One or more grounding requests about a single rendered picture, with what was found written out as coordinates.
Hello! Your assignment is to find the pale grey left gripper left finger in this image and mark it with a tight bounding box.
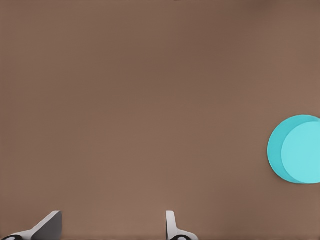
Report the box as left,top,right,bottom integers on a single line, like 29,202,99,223
0,210,63,240

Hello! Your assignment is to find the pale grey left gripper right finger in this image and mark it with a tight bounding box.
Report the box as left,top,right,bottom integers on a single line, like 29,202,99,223
165,210,199,240

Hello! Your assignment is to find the blue plate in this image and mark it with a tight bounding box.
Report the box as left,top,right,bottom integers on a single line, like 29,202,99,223
266,114,320,185

